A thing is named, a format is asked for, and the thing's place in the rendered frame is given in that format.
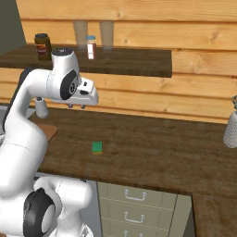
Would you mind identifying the brown wooden cutting board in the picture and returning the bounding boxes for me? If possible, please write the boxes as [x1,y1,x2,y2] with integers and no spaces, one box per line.
[38,123,59,143]

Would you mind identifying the dark wooden shelf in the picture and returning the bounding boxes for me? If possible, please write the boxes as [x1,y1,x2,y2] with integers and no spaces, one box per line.
[0,44,173,79]

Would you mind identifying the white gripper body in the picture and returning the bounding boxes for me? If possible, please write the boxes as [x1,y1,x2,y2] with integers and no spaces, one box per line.
[51,87,100,106]

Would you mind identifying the beige cupboard panel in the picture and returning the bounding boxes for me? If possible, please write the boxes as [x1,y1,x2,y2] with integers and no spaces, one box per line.
[171,193,193,237]

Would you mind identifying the clear drinking glass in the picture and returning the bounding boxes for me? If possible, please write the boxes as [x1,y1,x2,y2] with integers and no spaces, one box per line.
[72,20,89,51]
[98,20,115,51]

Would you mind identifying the spice bottle with blue lid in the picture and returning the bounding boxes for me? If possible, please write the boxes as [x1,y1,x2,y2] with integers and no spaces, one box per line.
[85,34,97,60]

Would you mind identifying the dark brown jar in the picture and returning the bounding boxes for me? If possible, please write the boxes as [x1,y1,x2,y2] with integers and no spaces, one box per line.
[33,32,53,62]

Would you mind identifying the white drawer handle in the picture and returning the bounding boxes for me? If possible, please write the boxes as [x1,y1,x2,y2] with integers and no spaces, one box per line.
[123,188,148,202]
[123,211,145,224]
[123,229,144,237]

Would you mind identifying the beige drawer front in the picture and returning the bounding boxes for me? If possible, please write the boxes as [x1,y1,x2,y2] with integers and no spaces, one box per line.
[106,182,179,211]
[100,217,169,237]
[99,197,174,231]

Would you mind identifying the green sponge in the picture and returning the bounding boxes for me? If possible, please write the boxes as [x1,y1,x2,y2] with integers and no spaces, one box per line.
[92,141,104,156]

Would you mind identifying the grey cylindrical tap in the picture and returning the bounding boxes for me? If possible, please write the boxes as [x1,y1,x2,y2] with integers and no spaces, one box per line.
[34,96,50,119]

